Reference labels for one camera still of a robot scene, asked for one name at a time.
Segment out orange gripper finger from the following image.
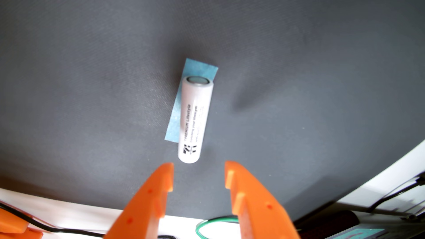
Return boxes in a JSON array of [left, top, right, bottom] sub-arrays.
[[104, 162, 174, 239], [225, 161, 301, 239]]

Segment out white cylindrical battery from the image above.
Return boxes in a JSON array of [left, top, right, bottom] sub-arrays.
[[178, 76, 214, 164]]

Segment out green battery holder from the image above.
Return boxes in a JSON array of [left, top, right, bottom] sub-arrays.
[[164, 58, 218, 143]]

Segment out black Dell laptop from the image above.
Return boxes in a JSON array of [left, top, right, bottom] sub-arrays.
[[294, 209, 425, 239]]

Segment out teal sticker with red mark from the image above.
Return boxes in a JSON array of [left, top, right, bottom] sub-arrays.
[[327, 228, 386, 239]]

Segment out dark grey mat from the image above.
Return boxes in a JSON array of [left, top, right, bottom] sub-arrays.
[[0, 0, 425, 221]]

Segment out orange robot part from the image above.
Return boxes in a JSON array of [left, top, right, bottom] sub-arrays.
[[0, 201, 44, 239]]

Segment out green wire loop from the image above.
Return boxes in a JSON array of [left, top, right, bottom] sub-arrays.
[[195, 216, 240, 239]]

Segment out thin black cable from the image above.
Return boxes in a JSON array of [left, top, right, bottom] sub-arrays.
[[0, 202, 107, 238]]

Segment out black cable with adapter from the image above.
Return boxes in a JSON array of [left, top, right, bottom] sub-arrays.
[[367, 174, 425, 213]]

